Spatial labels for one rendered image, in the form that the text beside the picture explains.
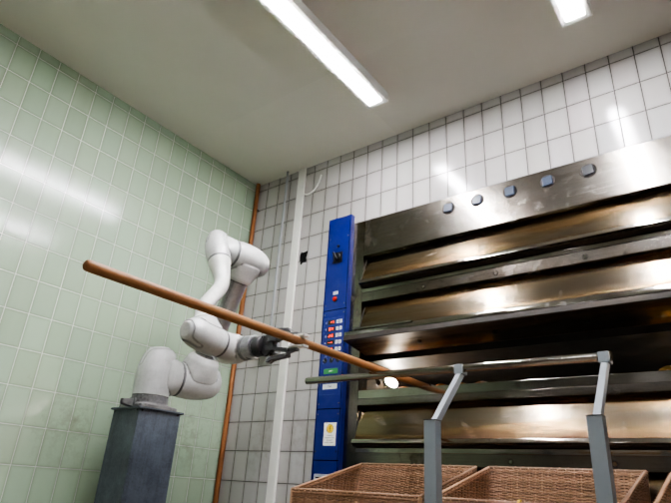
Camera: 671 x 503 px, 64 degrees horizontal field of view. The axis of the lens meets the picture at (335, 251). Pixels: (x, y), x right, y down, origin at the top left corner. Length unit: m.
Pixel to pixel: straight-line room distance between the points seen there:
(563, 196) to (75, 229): 2.24
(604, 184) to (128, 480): 2.25
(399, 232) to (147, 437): 1.52
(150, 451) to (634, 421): 1.82
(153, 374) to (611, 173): 2.10
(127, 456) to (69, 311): 0.75
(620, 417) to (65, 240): 2.43
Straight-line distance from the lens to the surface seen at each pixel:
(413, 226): 2.80
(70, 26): 2.94
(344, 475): 2.49
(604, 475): 1.61
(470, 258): 2.52
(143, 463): 2.44
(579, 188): 2.54
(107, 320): 2.86
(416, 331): 2.42
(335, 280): 2.92
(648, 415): 2.22
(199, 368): 2.56
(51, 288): 2.75
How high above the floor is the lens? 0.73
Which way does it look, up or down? 24 degrees up
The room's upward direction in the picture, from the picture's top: 4 degrees clockwise
